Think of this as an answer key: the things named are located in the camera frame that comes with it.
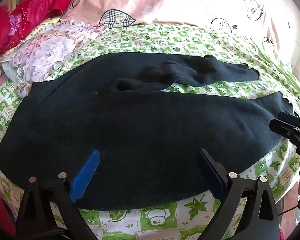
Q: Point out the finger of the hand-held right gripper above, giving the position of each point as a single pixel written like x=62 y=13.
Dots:
x=291 y=120
x=282 y=128

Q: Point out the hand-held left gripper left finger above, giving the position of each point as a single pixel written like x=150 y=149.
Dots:
x=86 y=175

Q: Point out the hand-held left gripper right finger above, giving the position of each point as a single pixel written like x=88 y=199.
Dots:
x=216 y=180

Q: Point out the dark navy pants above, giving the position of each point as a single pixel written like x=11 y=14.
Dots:
x=140 y=130

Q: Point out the green checkered bed sheet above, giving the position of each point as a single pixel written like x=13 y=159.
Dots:
x=150 y=220

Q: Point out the pale floral ruffled cloth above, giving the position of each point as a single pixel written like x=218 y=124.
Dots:
x=47 y=52

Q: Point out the pink heart print quilt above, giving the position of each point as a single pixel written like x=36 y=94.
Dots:
x=177 y=0

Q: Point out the red floral blanket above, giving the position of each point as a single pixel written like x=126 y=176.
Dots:
x=35 y=7

